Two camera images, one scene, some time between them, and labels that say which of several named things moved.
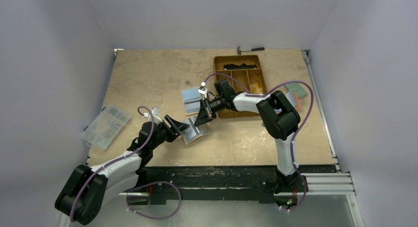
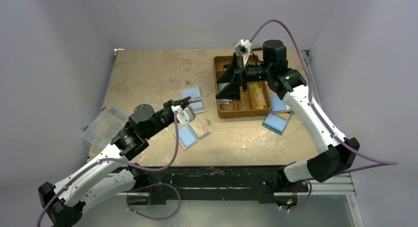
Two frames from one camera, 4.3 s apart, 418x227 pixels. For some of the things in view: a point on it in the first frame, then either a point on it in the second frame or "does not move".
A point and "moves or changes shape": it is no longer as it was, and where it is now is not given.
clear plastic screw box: x=105 y=128 does not move
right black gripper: x=208 y=108 to x=243 y=77
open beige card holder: x=191 y=97 does not move
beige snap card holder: x=193 y=132 moves or changes shape
